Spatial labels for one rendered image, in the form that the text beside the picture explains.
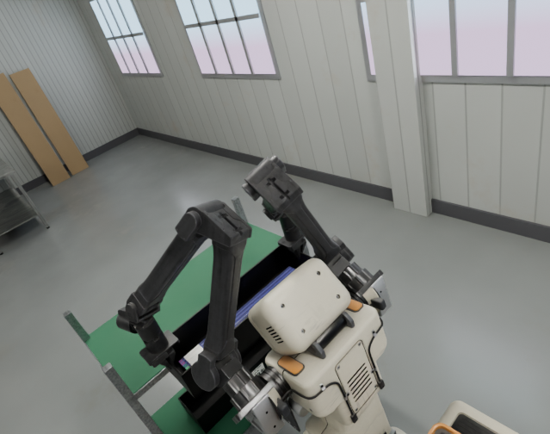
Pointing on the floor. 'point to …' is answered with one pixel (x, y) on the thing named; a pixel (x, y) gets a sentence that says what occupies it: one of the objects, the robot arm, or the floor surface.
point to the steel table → (5, 201)
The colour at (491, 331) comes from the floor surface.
